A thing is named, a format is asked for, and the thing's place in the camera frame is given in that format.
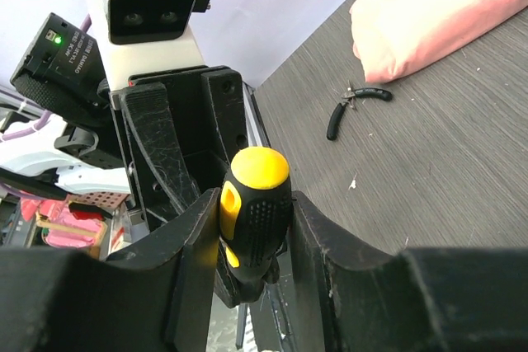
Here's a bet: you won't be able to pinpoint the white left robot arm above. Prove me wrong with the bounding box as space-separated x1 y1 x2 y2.
1 13 248 229

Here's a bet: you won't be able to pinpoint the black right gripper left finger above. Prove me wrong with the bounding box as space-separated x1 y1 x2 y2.
1 189 219 351

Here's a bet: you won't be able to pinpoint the aluminium frame rail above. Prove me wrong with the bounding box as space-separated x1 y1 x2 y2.
243 82 271 147

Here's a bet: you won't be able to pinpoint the yellow black screwdriver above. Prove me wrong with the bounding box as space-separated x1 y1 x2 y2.
214 146 293 308

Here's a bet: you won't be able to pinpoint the pink folded cloth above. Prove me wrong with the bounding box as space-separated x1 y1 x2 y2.
350 0 527 83

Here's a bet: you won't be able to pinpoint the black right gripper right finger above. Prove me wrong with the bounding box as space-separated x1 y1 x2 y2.
290 192 527 351

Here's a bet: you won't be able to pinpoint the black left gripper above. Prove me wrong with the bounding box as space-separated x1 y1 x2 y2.
110 66 248 230

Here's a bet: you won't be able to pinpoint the black handled pliers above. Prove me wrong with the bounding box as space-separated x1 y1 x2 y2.
326 81 394 141

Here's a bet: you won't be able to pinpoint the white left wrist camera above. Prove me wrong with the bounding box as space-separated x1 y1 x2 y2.
87 0 210 91

